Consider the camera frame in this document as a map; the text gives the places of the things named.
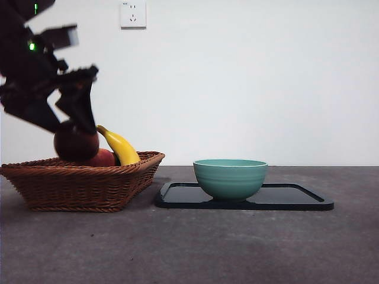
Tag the white wall socket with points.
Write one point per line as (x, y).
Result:
(133, 16)

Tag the brown wicker basket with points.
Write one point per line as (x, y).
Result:
(74, 189)

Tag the teal ribbed bowl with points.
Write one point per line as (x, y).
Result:
(231, 183)

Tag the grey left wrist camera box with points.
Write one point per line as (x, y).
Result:
(60, 37)

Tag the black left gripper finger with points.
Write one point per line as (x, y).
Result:
(81, 109)
(29, 111)

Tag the dark rectangular tray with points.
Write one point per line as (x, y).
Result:
(183, 196)

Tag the red yellow apple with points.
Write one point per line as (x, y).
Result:
(103, 159)

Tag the yellow banana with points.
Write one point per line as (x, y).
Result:
(124, 149)

